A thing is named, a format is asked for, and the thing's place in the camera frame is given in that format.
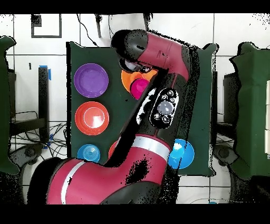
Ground black cable with plug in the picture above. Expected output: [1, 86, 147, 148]
[75, 14, 99, 48]

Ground large blue bowl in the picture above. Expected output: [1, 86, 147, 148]
[168, 138, 195, 170]

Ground black metal stand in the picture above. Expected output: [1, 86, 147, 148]
[10, 66, 50, 143]
[210, 70, 236, 146]

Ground small magenta bowl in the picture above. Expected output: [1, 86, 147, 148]
[130, 78, 150, 100]

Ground large yellow-orange bowl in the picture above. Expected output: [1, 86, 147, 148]
[121, 69, 158, 95]

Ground wide purple bowl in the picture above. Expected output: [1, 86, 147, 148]
[73, 63, 110, 98]

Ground green cloth covered table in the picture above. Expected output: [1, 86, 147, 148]
[229, 41, 270, 179]
[0, 35, 21, 176]

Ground wide red-orange bowl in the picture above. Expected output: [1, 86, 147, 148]
[108, 140, 119, 159]
[75, 101, 110, 136]

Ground dark green tablecloth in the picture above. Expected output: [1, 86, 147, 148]
[65, 41, 218, 178]

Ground black square floor frame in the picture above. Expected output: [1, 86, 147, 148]
[31, 14, 62, 39]

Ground small light blue bowl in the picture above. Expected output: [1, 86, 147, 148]
[76, 144, 101, 164]

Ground tangled floor cables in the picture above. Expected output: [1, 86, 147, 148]
[12, 122, 70, 161]

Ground blue tape strip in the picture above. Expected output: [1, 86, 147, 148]
[38, 65, 52, 81]

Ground grey stand leg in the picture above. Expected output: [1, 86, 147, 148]
[142, 13, 153, 31]
[94, 14, 102, 39]

